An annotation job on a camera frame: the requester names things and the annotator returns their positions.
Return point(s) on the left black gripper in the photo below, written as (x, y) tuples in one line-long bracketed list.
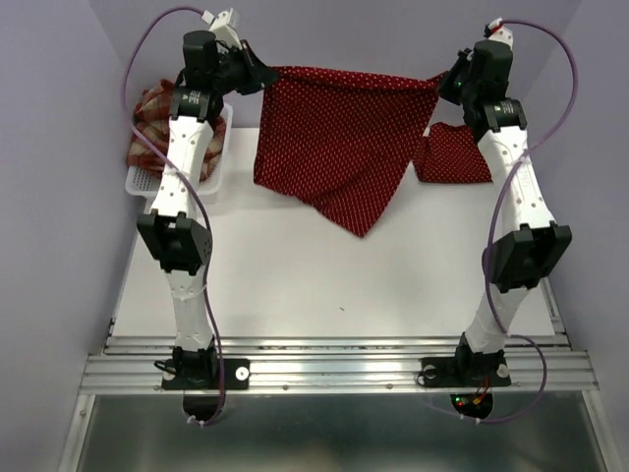
[(257, 74)]

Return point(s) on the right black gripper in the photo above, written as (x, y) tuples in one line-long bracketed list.
[(448, 88)]

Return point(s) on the red polka dot skirt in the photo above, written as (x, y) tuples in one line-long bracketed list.
[(449, 155), (341, 141)]

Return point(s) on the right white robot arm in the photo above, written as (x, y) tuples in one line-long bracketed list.
[(525, 242)]

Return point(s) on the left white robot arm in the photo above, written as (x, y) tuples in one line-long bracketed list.
[(175, 229)]

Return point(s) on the red beige plaid skirt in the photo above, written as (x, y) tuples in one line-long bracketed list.
[(151, 118)]

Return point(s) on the white plastic basket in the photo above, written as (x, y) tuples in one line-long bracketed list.
[(141, 183)]

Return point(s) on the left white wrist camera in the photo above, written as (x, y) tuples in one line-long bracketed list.
[(223, 26)]

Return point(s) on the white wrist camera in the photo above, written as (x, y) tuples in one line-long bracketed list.
[(223, 26), (498, 32)]

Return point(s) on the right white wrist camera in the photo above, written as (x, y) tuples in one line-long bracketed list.
[(498, 32)]

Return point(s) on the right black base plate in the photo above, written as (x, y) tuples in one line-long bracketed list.
[(448, 372)]

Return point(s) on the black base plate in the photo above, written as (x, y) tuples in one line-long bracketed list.
[(448, 372), (236, 372)]

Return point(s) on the aluminium rail frame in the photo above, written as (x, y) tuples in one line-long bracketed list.
[(320, 312)]

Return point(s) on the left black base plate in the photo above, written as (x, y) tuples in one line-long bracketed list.
[(236, 372)]

